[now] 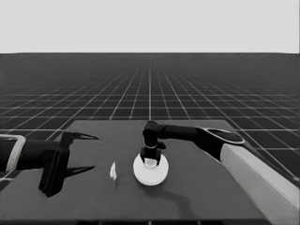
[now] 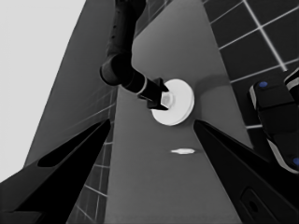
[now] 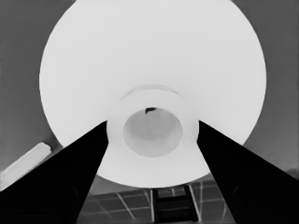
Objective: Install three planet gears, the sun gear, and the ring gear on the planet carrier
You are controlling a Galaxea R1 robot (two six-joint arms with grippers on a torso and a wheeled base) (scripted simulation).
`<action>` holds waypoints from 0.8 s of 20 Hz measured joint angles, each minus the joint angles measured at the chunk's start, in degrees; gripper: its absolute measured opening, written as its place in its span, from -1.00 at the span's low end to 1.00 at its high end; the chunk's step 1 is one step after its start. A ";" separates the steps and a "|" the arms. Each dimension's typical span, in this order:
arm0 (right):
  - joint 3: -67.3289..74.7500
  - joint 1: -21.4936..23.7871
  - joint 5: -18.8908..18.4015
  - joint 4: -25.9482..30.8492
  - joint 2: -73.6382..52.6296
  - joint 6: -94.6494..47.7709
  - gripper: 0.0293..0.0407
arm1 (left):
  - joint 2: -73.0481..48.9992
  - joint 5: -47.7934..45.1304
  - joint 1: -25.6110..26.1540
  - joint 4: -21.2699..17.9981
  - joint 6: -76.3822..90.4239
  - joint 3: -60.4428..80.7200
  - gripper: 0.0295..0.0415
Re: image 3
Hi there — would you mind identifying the white round carrier wide hole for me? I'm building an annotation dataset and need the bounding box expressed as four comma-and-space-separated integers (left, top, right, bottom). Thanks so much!
106, 84, 201, 173

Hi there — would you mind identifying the dark robot body block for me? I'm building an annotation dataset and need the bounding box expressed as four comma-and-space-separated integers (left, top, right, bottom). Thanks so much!
151, 184, 201, 224

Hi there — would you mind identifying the large thick white disc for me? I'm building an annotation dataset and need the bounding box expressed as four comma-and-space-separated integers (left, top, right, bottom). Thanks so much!
38, 0, 268, 189

